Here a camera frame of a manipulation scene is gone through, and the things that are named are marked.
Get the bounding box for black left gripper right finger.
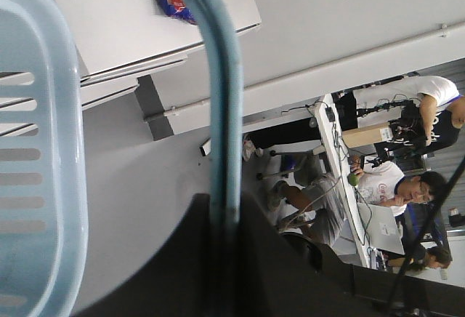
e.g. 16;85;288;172
235;196;464;316

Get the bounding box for cardboard box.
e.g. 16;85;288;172
342;122;393;148

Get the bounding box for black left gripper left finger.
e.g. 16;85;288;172
76;193;216;316

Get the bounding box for blue snack bag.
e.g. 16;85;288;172
156;0;197;25

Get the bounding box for person white shirt bending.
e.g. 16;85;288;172
335;76;464;155

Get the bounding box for light blue plastic basket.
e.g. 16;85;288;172
1;0;243;316

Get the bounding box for white supermarket shelving unit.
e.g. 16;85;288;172
54;0;203;109

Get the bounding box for silver laptop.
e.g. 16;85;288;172
357;203;405;255

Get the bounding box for person white shirt glasses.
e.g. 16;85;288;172
268;160;450;249

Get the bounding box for white desk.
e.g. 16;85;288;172
314;94;371;268

